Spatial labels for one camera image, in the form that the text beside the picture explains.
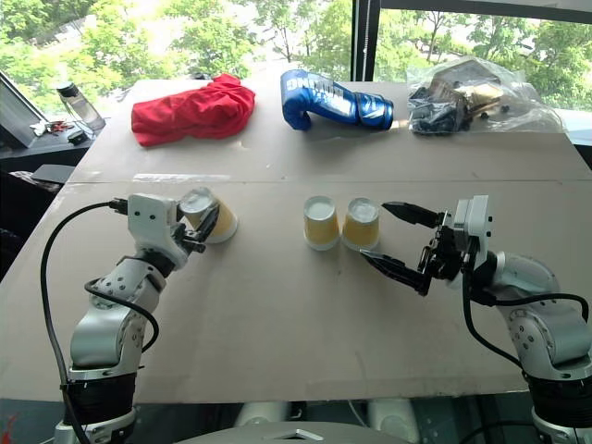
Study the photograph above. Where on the small black object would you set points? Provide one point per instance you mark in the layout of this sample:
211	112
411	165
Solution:
76	136

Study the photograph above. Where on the clear plastic bag of parts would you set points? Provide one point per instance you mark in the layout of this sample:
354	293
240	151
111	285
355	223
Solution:
462	102

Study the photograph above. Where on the red cloth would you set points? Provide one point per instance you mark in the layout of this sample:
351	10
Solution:
194	111

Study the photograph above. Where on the yellow paper cup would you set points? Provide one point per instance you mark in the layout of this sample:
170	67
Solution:
221	221
319	226
361	229

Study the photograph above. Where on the small red object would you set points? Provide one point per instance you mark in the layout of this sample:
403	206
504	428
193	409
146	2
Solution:
59	126

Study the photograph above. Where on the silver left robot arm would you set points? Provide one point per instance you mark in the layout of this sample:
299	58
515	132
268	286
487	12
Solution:
99	333

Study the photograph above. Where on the small white object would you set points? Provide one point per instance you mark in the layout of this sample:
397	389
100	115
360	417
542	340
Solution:
39	128

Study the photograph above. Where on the black side desk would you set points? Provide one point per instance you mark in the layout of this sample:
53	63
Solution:
28	150

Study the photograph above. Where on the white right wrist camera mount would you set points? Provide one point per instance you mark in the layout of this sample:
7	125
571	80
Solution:
476	222

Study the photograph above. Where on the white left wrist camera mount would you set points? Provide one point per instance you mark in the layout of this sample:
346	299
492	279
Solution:
150	217

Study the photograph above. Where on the clear water bottle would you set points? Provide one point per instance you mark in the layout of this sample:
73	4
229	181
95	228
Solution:
85	111

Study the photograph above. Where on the white rounded robot body part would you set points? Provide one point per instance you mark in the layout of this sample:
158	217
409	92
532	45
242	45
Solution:
261	414
393	416

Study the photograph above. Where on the dark slanted monitor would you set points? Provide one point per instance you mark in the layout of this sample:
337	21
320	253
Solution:
16	115

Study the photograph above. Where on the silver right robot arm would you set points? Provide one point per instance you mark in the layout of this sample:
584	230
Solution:
546	333

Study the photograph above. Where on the blue boxing glove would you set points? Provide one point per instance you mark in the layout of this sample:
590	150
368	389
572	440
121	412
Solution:
324	99

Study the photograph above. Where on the grey robot torso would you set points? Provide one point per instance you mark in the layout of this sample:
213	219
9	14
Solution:
296	435

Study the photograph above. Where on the dark window frame post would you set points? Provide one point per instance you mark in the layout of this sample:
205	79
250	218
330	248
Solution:
365	37

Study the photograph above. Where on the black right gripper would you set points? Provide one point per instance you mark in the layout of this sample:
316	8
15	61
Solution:
445	254

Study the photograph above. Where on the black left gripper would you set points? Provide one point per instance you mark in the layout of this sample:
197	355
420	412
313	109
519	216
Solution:
190	241

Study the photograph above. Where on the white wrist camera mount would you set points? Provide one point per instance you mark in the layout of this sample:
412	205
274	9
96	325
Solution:
476	222
150	217

